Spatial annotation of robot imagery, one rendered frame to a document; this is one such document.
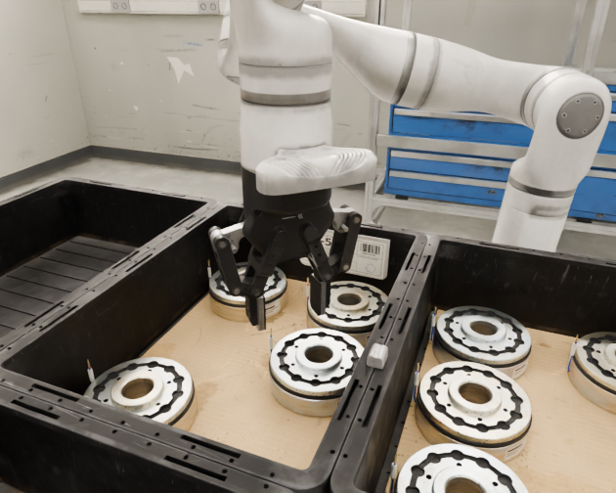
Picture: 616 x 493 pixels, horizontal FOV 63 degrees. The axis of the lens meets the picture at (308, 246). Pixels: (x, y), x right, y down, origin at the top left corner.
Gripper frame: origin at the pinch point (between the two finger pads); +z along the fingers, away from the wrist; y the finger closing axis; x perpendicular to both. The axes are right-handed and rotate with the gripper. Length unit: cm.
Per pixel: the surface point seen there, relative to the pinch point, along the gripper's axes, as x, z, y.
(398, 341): 8.4, 0.5, -6.8
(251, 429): 3.5, 10.5, 5.3
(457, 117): -137, 22, -134
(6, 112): -351, 45, 61
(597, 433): 17.2, 10.3, -24.3
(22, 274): -38.6, 10.9, 27.1
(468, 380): 9.6, 6.7, -14.7
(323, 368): 2.2, 6.8, -2.7
